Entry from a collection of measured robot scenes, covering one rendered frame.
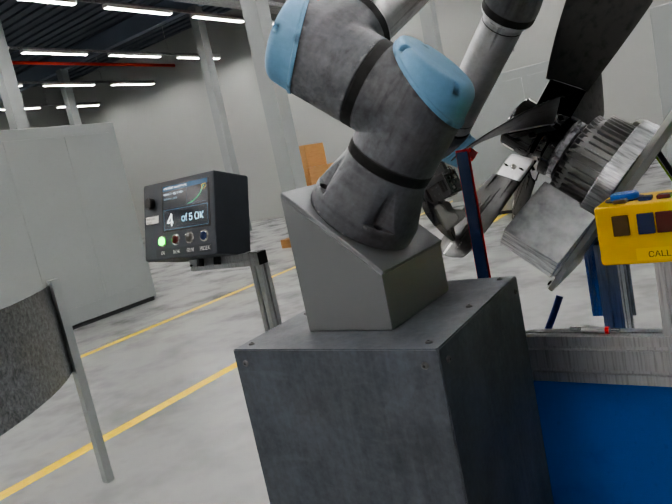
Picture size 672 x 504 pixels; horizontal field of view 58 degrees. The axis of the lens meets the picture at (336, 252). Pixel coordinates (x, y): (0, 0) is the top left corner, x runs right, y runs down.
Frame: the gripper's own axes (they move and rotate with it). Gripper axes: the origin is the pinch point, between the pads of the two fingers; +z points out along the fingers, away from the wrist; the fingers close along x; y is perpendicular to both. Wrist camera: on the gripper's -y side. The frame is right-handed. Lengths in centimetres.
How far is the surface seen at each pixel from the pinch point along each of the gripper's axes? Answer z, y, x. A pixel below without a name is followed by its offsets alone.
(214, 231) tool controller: -24, -33, -36
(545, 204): 2.3, 23.2, 1.3
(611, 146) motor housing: -2.7, 38.4, 8.0
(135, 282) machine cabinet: -101, -576, 311
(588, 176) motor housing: 0.8, 32.5, 5.0
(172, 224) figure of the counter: -31, -45, -35
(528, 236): 6.7, 19.2, -5.0
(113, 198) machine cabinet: -202, -545, 312
